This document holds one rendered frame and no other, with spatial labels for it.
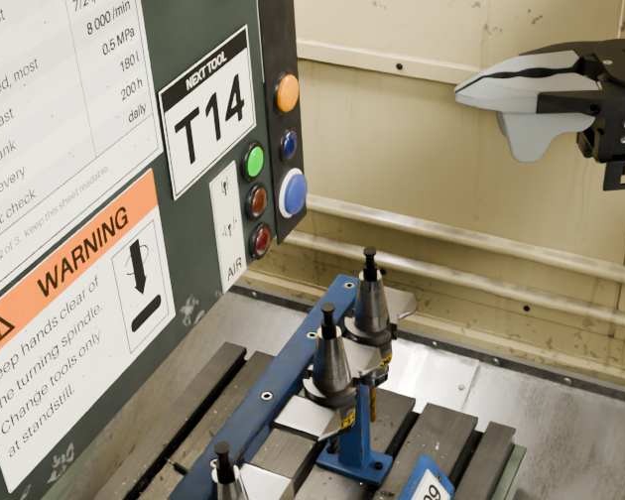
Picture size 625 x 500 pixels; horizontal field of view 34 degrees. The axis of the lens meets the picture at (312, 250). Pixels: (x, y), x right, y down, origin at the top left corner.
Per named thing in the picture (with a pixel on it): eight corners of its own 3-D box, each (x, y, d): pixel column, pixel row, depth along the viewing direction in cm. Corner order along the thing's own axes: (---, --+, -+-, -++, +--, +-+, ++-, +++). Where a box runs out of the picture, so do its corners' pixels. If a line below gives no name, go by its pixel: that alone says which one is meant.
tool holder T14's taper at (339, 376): (317, 362, 117) (314, 315, 113) (355, 368, 116) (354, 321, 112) (307, 388, 113) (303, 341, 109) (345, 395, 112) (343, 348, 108)
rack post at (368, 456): (394, 460, 147) (393, 299, 130) (379, 487, 143) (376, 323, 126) (331, 440, 151) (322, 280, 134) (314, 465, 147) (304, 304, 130)
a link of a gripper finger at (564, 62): (452, 155, 72) (582, 145, 73) (455, 78, 69) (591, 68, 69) (445, 134, 75) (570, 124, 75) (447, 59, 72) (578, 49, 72)
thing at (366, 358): (389, 353, 120) (389, 348, 119) (370, 382, 116) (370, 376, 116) (334, 337, 123) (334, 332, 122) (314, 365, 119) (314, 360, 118)
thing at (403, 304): (423, 300, 128) (423, 295, 127) (407, 324, 124) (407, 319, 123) (371, 286, 130) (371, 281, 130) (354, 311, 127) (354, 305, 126)
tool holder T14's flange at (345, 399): (313, 372, 119) (312, 355, 118) (365, 380, 117) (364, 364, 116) (298, 409, 114) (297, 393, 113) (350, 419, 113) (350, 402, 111)
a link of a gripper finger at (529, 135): (460, 178, 70) (595, 168, 70) (463, 99, 66) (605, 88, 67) (452, 155, 72) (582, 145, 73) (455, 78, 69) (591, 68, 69)
